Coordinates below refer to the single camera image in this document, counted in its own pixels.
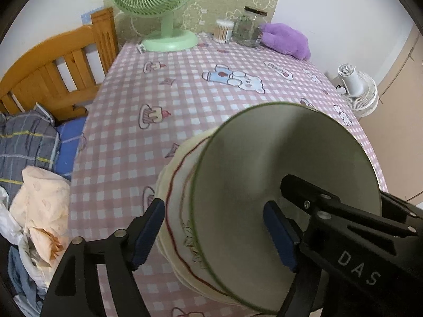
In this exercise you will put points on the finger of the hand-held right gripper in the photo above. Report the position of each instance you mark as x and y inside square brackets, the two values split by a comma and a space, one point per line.
[400, 206]
[297, 188]

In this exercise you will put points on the grey plaid bedding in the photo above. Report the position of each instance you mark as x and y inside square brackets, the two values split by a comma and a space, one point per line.
[26, 145]

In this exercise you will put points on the peach printed cloth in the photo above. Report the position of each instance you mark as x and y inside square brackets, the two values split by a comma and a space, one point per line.
[43, 198]

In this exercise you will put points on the pink checked tablecloth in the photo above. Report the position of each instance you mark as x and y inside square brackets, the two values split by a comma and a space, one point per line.
[132, 138]

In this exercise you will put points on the wooden bed headboard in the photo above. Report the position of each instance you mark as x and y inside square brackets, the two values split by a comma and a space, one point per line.
[43, 72]

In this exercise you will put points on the white fan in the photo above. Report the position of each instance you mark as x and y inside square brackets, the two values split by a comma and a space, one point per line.
[358, 92]

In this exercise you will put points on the glass jar with dark lid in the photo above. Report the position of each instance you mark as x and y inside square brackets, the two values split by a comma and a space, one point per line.
[248, 28]

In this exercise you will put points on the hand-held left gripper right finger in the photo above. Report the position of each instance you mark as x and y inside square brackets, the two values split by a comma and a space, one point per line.
[277, 234]

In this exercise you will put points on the blue-grey clothing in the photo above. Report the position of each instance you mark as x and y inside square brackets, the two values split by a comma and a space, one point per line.
[19, 270]

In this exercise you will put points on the beige door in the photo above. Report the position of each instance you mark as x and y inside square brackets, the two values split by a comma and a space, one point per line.
[403, 105]

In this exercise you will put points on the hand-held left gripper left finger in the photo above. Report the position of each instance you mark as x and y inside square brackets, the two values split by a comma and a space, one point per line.
[147, 234]

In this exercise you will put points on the blue bed sheet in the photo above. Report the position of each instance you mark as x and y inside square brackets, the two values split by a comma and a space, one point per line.
[69, 145]

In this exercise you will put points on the cotton swab container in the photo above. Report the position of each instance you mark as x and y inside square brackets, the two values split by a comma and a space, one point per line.
[224, 31]

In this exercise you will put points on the scalloped yellow floral plate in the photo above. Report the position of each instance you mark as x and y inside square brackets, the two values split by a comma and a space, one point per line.
[168, 175]

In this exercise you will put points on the white plastic bag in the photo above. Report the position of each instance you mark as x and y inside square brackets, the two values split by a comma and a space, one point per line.
[8, 218]

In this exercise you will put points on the green printed board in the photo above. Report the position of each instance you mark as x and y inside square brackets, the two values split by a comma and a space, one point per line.
[224, 0]

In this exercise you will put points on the beige floral ceramic bowl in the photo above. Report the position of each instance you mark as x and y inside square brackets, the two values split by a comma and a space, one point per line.
[264, 158]

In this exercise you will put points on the green desk fan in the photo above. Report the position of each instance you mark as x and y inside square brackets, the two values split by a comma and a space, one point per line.
[165, 23]

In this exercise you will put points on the purple plush toy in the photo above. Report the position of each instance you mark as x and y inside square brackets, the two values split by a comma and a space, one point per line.
[287, 39]

